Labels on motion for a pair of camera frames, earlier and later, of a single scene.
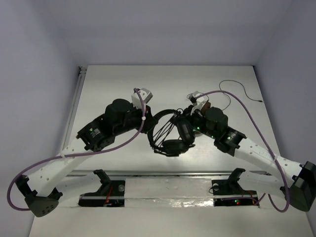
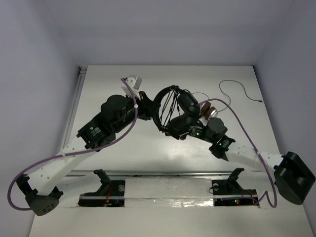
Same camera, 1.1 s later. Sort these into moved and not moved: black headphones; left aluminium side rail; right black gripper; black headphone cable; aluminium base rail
Moved: black headphone cable; black headphones; right black gripper
Not moved: aluminium base rail; left aluminium side rail
